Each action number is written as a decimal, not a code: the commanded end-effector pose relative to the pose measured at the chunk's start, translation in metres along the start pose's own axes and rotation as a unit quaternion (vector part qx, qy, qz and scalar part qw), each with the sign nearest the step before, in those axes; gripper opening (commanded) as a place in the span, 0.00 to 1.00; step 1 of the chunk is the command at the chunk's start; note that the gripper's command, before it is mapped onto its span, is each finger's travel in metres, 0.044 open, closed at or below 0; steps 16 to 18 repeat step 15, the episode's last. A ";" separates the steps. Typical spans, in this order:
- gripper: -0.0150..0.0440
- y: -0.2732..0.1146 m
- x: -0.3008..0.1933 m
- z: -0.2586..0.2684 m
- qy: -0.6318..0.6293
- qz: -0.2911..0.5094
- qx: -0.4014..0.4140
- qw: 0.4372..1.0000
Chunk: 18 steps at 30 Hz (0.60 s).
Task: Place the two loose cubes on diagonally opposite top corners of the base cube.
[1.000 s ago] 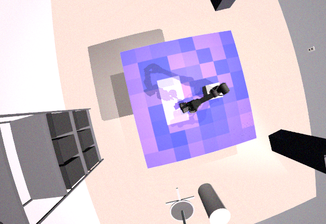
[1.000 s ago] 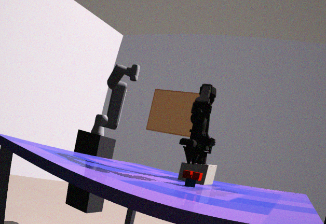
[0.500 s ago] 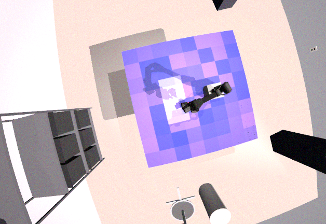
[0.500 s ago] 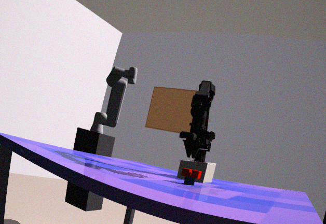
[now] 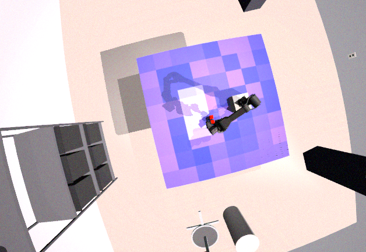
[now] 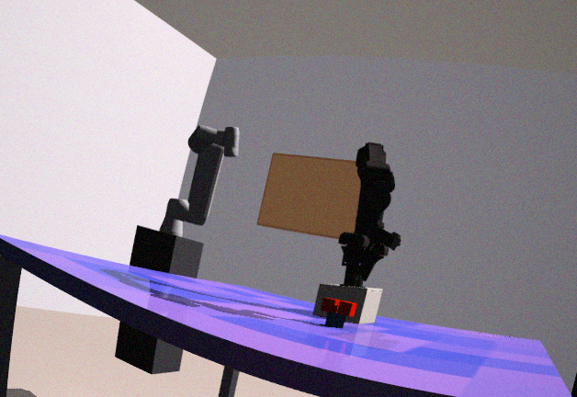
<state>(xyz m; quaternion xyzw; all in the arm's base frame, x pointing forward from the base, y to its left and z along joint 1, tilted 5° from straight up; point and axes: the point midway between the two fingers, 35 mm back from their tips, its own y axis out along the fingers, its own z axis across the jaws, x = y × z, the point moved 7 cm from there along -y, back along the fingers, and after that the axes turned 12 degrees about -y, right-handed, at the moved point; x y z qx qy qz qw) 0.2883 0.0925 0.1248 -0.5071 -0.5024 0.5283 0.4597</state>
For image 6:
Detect blue cube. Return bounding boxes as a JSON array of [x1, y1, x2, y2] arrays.
[[325, 312, 346, 329]]

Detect red cube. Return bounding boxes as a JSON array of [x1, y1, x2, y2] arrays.
[[337, 301, 356, 317], [321, 298, 340, 312]]

